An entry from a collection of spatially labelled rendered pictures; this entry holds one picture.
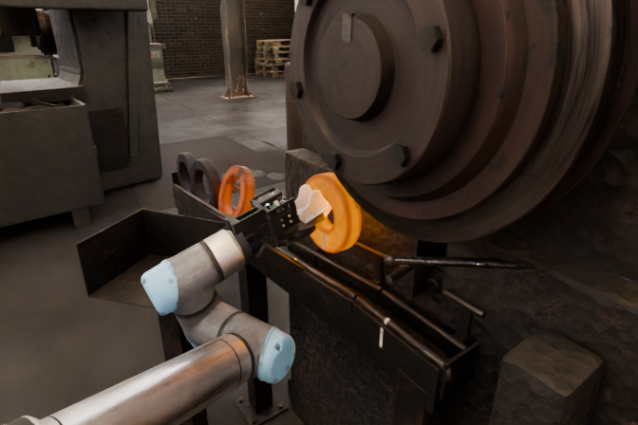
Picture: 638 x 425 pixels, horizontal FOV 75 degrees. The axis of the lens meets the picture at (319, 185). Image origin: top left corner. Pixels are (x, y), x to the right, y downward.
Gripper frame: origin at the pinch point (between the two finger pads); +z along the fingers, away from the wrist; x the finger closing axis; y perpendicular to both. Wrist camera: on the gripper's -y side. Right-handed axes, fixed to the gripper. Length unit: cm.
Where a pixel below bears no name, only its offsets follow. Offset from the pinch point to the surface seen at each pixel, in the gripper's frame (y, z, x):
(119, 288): -14, -41, 35
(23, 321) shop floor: -62, -83, 132
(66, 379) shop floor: -66, -72, 85
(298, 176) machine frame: -3.0, 5.4, 20.9
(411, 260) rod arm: 7.5, -8.4, -30.3
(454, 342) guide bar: -14.8, -1.1, -28.9
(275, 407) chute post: -80, -20, 32
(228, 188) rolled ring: -15, -1, 58
